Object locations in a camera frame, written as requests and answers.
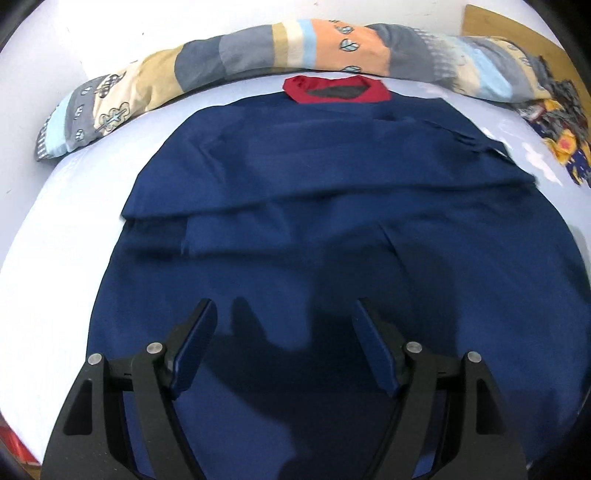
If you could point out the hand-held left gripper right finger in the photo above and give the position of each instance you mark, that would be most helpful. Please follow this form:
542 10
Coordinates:
379 348

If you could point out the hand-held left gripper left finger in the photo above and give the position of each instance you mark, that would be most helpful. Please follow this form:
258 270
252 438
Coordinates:
196 348

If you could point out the navy blue garment red collar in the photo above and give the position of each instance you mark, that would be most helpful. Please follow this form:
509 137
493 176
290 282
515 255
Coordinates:
323 240

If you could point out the floral patterned cloth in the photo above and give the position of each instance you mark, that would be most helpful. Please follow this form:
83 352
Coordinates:
561 134

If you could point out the patchwork patterned quilt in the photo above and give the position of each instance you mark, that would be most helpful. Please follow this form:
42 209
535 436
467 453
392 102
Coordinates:
277 50

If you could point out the wooden headboard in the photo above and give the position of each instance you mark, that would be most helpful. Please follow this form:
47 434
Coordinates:
531 37

